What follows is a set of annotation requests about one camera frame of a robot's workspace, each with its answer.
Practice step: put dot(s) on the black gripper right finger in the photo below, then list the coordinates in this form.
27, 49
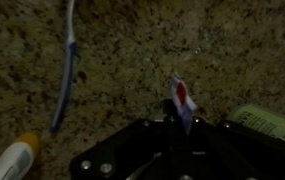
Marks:
248, 156

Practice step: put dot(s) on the white tube with orange cap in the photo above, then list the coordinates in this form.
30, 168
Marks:
13, 159

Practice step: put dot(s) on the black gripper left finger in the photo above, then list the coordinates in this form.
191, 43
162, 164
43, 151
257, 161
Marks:
132, 150

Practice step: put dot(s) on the blue white toothbrush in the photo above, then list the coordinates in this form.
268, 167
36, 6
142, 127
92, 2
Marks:
69, 56

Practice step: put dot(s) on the white red blue toothpaste tube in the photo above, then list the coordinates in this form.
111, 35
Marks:
181, 96

